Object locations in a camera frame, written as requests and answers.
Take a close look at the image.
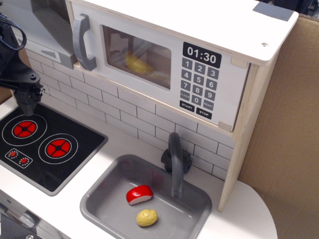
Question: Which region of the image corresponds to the grey tape patch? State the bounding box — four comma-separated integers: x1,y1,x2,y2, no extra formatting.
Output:
253,2,294,21

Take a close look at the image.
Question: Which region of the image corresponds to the brown cardboard panel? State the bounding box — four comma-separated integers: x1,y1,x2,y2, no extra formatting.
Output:
239,15,319,239

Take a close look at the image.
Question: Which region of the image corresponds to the red toy cheese wedge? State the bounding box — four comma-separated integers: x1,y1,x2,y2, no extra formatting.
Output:
126,185,153,205

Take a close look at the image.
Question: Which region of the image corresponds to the dark grey toy faucet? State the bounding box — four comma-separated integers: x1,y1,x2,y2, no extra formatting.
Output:
161,132,192,199

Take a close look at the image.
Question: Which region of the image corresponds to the grey toy sink basin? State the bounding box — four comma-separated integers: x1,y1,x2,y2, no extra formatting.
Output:
80,155,212,239

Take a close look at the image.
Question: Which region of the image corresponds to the white toy microwave door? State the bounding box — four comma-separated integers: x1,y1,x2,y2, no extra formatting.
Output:
71,0,250,131

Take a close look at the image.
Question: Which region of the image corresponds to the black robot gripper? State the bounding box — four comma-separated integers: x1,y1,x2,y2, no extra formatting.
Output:
0,56,45,116

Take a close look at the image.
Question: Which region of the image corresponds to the wooden toy microwave cabinet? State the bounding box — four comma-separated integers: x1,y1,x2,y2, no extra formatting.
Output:
66,0,298,211

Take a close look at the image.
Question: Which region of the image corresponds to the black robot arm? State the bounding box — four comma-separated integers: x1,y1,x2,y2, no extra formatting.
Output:
0,14,44,116

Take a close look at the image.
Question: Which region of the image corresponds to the yellow toy banana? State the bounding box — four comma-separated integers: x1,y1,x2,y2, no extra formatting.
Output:
125,51,153,74

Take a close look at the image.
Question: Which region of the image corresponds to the grey range hood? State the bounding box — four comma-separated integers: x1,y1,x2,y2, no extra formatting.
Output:
0,0,77,69

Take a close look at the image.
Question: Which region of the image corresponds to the grey oven front handle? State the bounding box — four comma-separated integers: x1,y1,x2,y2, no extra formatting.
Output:
0,191,69,239

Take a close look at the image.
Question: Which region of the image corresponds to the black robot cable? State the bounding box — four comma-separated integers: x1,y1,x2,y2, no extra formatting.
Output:
0,13,27,52

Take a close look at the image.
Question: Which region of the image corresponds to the yellow toy potato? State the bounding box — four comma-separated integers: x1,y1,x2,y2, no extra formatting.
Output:
136,209,158,227

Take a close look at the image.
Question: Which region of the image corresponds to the black toy stovetop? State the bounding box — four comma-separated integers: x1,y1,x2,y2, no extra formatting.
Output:
0,105,108,196

